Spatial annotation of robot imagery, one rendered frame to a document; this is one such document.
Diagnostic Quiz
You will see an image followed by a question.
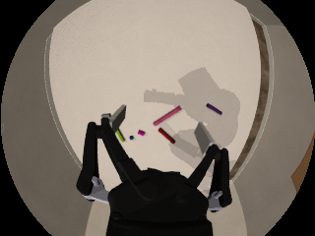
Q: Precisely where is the lime green rod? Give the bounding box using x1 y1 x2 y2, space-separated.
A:
116 128 125 143

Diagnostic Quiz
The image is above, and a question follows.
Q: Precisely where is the pink rod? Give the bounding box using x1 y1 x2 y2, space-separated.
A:
153 105 182 126

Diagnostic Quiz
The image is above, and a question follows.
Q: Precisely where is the purple rod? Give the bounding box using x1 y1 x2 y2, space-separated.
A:
206 103 222 115

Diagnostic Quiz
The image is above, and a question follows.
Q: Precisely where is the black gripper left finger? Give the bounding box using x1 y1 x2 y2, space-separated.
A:
76 104 158 204

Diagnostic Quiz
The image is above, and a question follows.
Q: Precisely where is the dark red rod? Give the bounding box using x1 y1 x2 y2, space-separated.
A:
158 128 175 144

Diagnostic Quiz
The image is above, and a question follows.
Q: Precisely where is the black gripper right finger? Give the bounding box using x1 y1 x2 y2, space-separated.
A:
173 122 232 212

